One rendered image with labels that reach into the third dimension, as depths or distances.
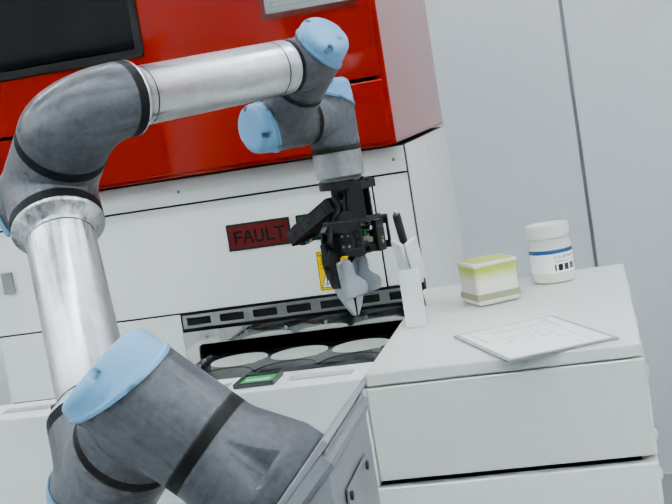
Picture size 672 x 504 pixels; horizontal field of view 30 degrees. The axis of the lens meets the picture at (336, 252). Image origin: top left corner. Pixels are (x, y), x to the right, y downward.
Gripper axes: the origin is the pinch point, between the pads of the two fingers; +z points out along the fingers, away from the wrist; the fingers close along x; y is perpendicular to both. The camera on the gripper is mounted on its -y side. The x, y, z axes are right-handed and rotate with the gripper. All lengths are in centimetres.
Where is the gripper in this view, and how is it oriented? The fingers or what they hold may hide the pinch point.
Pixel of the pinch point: (351, 307)
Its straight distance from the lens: 195.9
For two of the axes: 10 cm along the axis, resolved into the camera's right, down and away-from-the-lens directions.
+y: 7.6, -0.5, -6.5
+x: 6.3, -1.9, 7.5
